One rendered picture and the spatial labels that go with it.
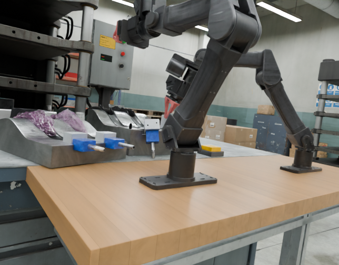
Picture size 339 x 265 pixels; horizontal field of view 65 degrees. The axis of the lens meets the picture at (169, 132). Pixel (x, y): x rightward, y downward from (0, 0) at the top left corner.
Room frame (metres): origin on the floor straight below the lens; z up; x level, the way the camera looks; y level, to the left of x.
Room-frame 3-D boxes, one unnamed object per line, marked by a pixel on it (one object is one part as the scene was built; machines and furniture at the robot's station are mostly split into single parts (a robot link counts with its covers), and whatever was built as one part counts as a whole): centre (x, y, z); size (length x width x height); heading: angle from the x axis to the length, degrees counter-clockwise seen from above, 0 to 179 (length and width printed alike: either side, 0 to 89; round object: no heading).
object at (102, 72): (1.84, 0.47, 0.74); 0.31 x 0.22 x 1.47; 130
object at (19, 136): (0.87, 0.41, 0.86); 0.50 x 0.26 x 0.11; 57
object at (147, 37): (0.81, 0.09, 1.21); 0.07 x 0.06 x 0.07; 38
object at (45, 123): (0.87, 0.40, 0.90); 0.26 x 0.18 x 0.08; 57
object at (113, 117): (1.15, 0.19, 0.92); 0.35 x 0.16 x 0.09; 40
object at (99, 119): (1.16, 0.19, 0.87); 0.50 x 0.26 x 0.14; 40
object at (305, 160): (1.01, -0.51, 0.84); 0.20 x 0.07 x 0.08; 128
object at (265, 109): (8.08, -2.80, 1.26); 0.42 x 0.33 x 0.29; 32
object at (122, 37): (0.86, 0.13, 1.20); 0.10 x 0.07 x 0.07; 128
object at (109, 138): (0.77, 0.15, 0.86); 0.13 x 0.05 x 0.05; 57
